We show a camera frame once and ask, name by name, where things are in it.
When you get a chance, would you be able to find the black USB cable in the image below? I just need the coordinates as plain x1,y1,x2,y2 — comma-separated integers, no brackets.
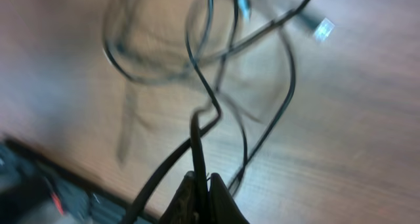
119,0,335,224

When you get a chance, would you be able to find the black cable silver plug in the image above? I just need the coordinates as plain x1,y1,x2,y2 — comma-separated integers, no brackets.
103,0,296,195

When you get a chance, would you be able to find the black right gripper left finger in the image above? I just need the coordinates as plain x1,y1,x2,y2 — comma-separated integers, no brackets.
159,171,199,224

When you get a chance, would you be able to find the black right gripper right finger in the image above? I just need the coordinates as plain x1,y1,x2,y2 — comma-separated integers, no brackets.
209,173,249,224

